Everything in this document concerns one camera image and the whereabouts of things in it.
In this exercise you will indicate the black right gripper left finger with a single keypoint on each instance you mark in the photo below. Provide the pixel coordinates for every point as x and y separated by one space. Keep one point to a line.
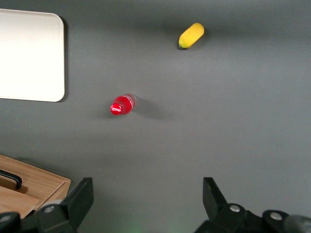
75 204

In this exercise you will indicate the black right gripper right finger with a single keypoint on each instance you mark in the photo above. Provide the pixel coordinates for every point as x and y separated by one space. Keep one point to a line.
216 206

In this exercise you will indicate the red coke bottle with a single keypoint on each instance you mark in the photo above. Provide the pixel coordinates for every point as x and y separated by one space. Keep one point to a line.
122 105

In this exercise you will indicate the cream plastic tray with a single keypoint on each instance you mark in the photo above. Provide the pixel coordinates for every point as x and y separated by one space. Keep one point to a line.
29 55

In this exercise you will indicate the wooden drawer cabinet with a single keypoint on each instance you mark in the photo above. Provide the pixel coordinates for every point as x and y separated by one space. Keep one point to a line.
52 191

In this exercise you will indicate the wooden drawer front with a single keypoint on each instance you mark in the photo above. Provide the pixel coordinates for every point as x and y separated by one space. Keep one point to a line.
34 178
14 201

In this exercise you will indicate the yellow toy fruit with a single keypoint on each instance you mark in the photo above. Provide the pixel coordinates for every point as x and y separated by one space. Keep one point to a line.
190 36

